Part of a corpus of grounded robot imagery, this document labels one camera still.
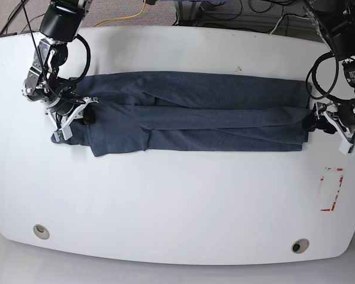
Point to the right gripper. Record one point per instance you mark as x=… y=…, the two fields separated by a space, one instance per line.
x=60 y=110

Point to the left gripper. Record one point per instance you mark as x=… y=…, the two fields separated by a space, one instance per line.
x=345 y=112

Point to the dark blue t-shirt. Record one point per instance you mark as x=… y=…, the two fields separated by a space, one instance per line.
x=139 y=111

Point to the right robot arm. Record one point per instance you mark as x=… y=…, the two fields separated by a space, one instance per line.
x=60 y=26

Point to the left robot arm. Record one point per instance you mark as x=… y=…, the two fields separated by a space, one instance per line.
x=334 y=22

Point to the red tape rectangle marking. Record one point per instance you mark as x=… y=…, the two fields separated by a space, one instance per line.
x=329 y=188

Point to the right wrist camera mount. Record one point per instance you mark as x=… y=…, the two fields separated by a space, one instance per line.
x=69 y=118

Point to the right table cable grommet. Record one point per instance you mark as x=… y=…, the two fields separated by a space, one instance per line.
x=300 y=246

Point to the table cable grommet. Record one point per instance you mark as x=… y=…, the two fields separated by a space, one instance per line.
x=41 y=232
x=300 y=246

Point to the left table cable grommet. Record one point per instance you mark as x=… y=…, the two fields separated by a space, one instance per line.
x=41 y=232

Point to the aluminium frame structure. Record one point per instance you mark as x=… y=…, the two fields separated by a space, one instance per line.
x=270 y=17

